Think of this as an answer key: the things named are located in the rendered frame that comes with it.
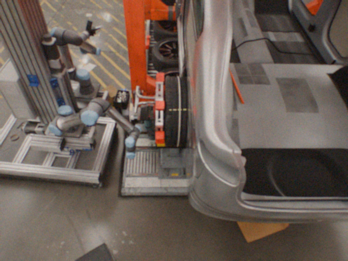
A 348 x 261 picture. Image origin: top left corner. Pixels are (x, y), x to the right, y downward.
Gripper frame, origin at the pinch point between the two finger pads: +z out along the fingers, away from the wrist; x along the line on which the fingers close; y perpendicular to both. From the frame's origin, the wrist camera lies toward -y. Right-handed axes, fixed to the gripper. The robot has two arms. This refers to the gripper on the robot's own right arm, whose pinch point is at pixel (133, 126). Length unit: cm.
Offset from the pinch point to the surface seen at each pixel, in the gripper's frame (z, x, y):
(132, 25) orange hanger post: 56, 0, 68
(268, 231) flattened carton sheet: -68, -134, -81
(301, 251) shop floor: -88, -161, -82
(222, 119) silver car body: -66, -57, 83
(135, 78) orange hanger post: 56, 1, 10
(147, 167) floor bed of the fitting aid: 5, -11, -77
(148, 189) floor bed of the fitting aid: -24, -13, -75
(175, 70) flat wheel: 125, -45, -33
